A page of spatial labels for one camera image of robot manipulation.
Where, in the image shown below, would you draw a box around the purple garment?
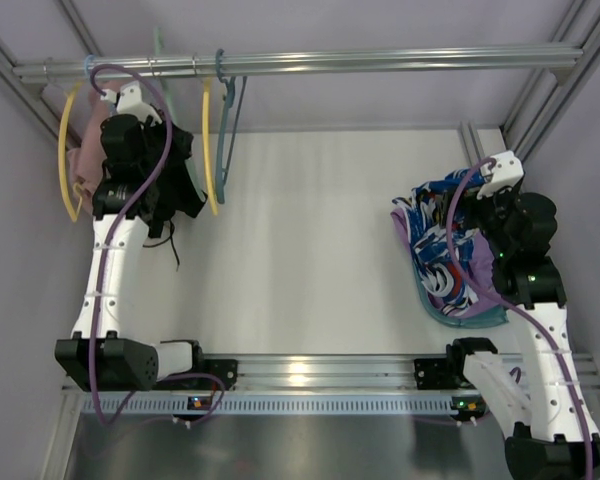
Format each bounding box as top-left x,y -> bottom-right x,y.
391,199 -> 494,315

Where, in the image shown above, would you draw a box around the aluminium hanging rail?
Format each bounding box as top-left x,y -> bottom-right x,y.
13,42 -> 582,84

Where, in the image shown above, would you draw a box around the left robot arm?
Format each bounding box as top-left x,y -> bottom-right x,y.
54,106 -> 206,392

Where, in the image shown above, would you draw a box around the aluminium frame post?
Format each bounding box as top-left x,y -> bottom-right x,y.
457,0 -> 600,201

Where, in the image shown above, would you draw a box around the black garment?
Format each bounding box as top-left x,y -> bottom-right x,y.
143,125 -> 208,268

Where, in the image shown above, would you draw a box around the teal plastic basket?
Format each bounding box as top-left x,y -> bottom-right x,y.
415,274 -> 508,329

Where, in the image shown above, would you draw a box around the blue red white patterned trousers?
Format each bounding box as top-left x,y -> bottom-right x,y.
390,169 -> 480,327

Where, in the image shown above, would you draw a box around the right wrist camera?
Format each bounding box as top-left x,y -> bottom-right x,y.
477,150 -> 524,200

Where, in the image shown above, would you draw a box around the mint green plastic hanger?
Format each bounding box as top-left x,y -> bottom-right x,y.
153,26 -> 206,202

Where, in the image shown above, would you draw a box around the pink garment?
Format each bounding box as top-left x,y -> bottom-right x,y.
68,90 -> 109,197

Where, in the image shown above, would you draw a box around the yellow plastic hanger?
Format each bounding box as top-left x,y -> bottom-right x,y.
201,79 -> 218,216
57,82 -> 83,223

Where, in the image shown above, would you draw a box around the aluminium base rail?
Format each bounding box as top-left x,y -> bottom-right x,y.
62,352 -> 600,394

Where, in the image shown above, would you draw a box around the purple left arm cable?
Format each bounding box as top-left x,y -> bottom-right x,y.
87,63 -> 226,426

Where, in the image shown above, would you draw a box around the slotted cable duct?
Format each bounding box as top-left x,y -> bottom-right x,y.
101,392 -> 485,416

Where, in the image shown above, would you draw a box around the light blue wire hanger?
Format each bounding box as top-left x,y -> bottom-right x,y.
82,54 -> 116,114

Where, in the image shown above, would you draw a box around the teal plastic hanger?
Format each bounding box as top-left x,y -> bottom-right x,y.
215,49 -> 248,204

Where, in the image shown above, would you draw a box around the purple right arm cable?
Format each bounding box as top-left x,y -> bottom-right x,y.
444,157 -> 599,480

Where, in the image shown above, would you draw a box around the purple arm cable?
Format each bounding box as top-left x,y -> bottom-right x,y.
444,157 -> 599,480
87,63 -> 226,426

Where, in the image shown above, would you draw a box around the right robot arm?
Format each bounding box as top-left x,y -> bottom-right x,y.
444,152 -> 600,479

